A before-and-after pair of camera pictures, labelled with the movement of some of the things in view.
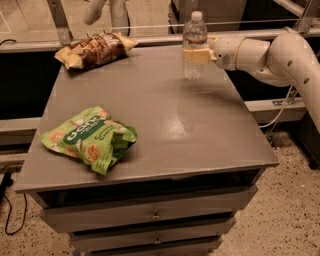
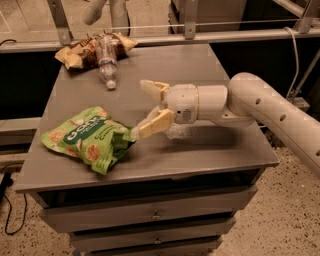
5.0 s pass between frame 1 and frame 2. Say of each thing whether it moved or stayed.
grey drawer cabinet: stayed
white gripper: moved
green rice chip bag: stayed
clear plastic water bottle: moved
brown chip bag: stayed
